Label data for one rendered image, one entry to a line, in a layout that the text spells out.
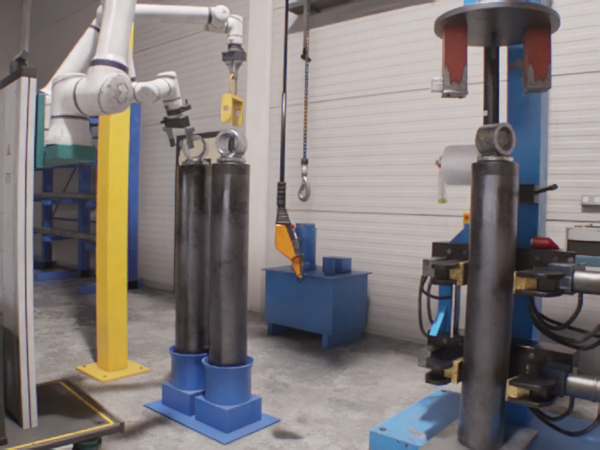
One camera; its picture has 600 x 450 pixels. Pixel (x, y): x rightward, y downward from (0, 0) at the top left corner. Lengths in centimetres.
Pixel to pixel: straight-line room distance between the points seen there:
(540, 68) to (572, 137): 194
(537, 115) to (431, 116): 213
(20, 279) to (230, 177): 119
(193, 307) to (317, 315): 179
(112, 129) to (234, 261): 150
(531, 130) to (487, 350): 115
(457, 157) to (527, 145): 68
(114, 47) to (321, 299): 310
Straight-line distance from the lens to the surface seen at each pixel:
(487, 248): 243
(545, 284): 238
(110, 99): 206
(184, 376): 322
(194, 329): 316
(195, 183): 307
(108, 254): 386
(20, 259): 227
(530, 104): 293
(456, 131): 480
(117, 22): 220
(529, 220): 287
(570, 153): 448
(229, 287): 286
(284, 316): 494
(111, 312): 394
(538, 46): 263
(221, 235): 284
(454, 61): 253
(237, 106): 303
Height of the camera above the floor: 127
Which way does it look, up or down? 2 degrees down
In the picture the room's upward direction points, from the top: 1 degrees clockwise
